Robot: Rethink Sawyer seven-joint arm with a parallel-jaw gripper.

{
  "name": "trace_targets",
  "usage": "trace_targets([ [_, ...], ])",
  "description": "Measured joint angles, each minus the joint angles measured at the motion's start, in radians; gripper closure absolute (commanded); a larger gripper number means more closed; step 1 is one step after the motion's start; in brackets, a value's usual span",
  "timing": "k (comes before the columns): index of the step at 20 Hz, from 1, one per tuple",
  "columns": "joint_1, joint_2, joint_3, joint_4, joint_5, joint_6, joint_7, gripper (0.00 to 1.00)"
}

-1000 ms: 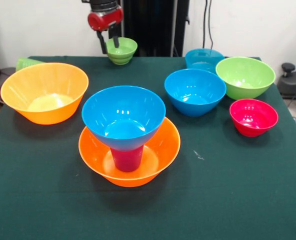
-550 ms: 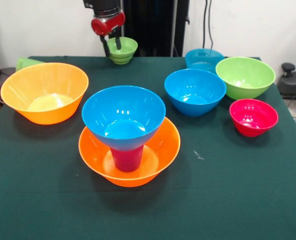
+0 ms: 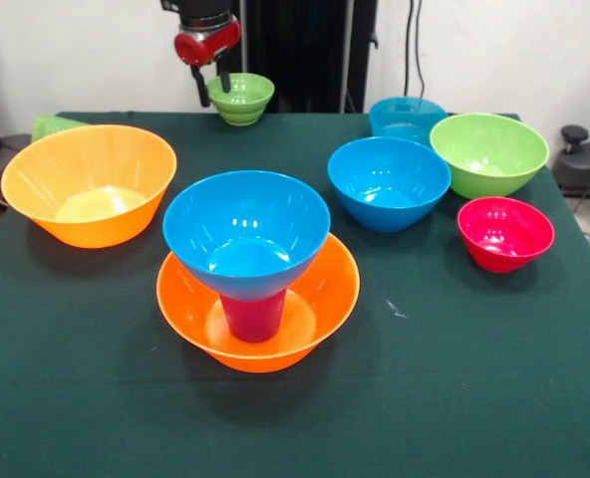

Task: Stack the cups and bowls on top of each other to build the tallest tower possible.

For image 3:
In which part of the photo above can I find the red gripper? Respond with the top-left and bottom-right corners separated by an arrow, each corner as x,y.
173,14 -> 243,109

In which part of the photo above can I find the black stand base with knob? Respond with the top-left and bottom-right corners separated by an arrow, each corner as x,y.
553,123 -> 590,200

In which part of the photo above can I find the large orange plastic bowl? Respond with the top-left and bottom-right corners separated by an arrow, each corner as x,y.
0,123 -> 178,249
155,232 -> 362,374

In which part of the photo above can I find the small translucent blue bowl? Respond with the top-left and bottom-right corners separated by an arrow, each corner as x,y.
368,96 -> 448,147

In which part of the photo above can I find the small pink plastic bowl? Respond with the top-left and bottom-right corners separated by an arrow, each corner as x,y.
456,196 -> 556,275

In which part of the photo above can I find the black hanging cable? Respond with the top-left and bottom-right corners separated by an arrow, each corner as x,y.
407,0 -> 427,101

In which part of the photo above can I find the large green plastic bowl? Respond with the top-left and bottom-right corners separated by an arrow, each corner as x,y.
429,113 -> 551,199

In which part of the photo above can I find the blue plastic bowl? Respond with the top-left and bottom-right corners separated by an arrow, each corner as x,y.
327,136 -> 452,234
162,169 -> 332,302

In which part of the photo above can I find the purple plastic cup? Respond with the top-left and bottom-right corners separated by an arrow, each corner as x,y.
218,290 -> 287,344

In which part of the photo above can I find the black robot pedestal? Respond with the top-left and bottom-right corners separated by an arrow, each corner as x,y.
224,0 -> 380,115

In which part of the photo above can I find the dark green table cloth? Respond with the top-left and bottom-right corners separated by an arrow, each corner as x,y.
0,111 -> 590,478

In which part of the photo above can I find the green plastic cup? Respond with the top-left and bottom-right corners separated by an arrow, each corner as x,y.
30,114 -> 90,143

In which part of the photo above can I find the small green plastic bowl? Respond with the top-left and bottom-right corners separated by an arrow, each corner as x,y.
206,72 -> 276,127

